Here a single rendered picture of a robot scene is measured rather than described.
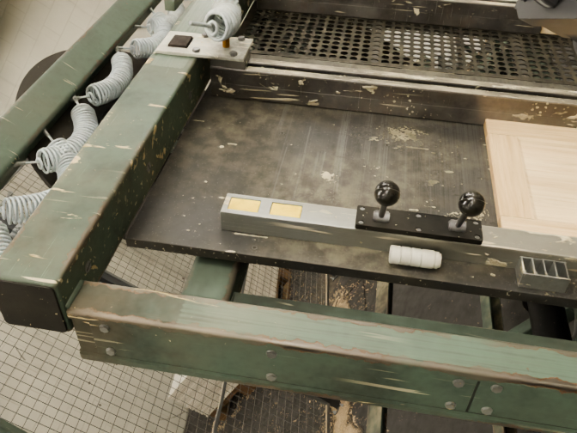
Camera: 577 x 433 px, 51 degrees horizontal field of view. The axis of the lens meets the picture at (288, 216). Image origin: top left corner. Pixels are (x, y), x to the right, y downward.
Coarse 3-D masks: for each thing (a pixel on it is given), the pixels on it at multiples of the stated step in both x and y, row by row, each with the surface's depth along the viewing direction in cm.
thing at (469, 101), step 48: (192, 48) 126; (240, 48) 128; (240, 96) 133; (288, 96) 131; (336, 96) 129; (384, 96) 127; (432, 96) 125; (480, 96) 124; (528, 96) 123; (576, 96) 124
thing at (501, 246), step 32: (224, 224) 100; (256, 224) 99; (288, 224) 98; (320, 224) 97; (352, 224) 97; (448, 256) 97; (480, 256) 96; (512, 256) 94; (544, 256) 93; (576, 256) 93
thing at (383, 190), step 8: (384, 184) 86; (392, 184) 86; (376, 192) 86; (384, 192) 85; (392, 192) 85; (376, 200) 87; (384, 200) 86; (392, 200) 86; (384, 208) 92; (376, 216) 96; (384, 216) 96
